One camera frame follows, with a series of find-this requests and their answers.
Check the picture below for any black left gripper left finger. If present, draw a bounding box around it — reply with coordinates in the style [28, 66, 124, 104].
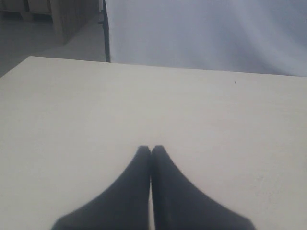
[53, 146, 151, 230]

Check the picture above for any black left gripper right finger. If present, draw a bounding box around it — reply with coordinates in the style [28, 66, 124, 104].
[151, 146, 255, 230]

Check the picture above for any black backdrop stand pole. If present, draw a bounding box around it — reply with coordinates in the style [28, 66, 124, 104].
[98, 0, 111, 62]

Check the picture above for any white backdrop cloth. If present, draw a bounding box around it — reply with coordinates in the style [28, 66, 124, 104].
[106, 0, 307, 76]

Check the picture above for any wooden cabinet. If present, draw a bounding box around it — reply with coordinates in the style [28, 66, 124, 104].
[0, 0, 100, 44]

